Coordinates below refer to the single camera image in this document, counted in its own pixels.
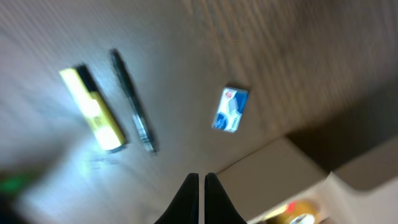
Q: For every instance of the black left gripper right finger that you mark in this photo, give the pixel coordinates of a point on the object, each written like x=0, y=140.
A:
x=218, y=207

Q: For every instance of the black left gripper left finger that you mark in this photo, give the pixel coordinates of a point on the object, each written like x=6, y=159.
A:
x=184, y=207

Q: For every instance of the yellow tape roll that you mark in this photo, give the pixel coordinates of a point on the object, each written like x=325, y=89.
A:
x=303, y=211

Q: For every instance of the brown cardboard box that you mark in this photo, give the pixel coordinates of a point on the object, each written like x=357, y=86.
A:
x=363, y=190

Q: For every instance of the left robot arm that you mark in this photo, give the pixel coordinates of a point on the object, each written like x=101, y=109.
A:
x=12, y=186

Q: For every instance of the blue white eraser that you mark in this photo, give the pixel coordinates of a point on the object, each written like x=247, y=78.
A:
x=230, y=109

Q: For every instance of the yellow highlighter marker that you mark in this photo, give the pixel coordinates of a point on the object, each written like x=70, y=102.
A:
x=94, y=108

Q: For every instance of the black pen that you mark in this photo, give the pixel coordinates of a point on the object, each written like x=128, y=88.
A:
x=139, y=117

